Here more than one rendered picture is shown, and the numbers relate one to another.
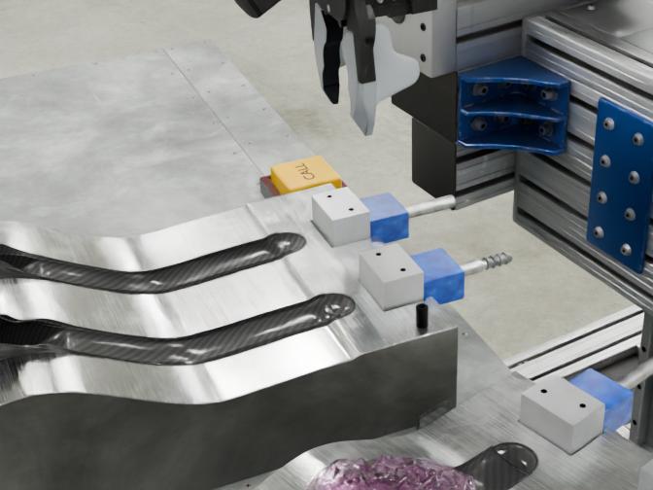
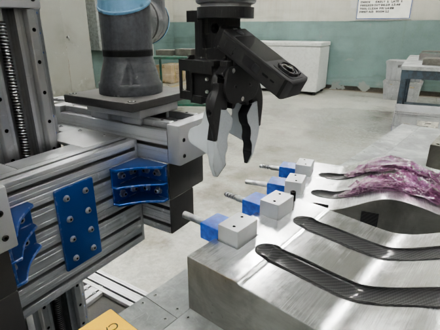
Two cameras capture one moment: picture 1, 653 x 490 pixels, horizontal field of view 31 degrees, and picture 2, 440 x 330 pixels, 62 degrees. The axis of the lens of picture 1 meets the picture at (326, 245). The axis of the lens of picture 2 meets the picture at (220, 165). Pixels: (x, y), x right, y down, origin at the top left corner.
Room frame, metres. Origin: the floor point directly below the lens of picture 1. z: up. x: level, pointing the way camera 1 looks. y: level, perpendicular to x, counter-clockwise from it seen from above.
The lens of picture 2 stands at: (1.17, 0.39, 1.19)
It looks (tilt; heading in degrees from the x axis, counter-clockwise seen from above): 21 degrees down; 241
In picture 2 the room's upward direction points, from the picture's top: straight up
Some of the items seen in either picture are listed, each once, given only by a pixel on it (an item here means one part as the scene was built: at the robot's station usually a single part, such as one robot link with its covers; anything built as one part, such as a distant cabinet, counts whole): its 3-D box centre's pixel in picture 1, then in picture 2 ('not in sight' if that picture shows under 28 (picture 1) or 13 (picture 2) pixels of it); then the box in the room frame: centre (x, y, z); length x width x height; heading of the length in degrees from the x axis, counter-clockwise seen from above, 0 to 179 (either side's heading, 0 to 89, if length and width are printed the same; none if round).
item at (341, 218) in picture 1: (389, 217); (213, 226); (0.93, -0.06, 0.89); 0.13 x 0.05 x 0.05; 111
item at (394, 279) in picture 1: (442, 275); (253, 203); (0.83, -0.10, 0.89); 0.13 x 0.05 x 0.05; 111
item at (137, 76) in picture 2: not in sight; (129, 71); (0.92, -0.50, 1.09); 0.15 x 0.15 x 0.10
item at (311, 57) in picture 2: not in sight; (285, 66); (-3.58, -5.51, 0.47); 1.52 x 0.77 x 0.94; 123
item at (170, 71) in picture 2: not in sight; (170, 73); (-2.04, -7.76, 0.20); 0.63 x 0.44 x 0.40; 33
